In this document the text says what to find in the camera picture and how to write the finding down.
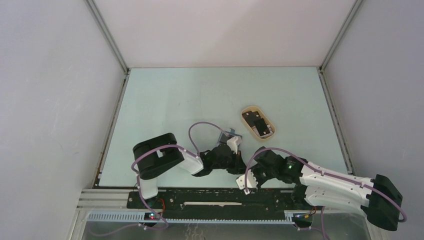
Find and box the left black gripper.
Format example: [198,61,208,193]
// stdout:
[211,150,248,175]

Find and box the blue leather card holder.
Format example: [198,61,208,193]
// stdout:
[216,128,243,146]

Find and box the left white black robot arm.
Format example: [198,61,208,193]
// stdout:
[131,132,246,208]

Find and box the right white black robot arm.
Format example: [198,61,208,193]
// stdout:
[236,147,407,232]

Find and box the black card in tray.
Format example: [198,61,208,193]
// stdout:
[241,111,274,139]

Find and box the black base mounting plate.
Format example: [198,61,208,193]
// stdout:
[126,187,321,220]

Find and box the oval wooden tray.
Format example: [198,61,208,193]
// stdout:
[240,105,276,142]

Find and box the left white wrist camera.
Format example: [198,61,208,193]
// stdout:
[226,135,242,154]

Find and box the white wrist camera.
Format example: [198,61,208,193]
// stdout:
[226,135,242,154]
[235,170,258,195]

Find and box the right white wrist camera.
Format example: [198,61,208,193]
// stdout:
[235,170,258,195]

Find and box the white cable duct strip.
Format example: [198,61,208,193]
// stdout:
[86,211,294,224]

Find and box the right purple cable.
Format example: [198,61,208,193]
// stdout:
[243,147,408,223]

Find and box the aluminium frame rail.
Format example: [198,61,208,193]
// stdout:
[76,189,132,212]

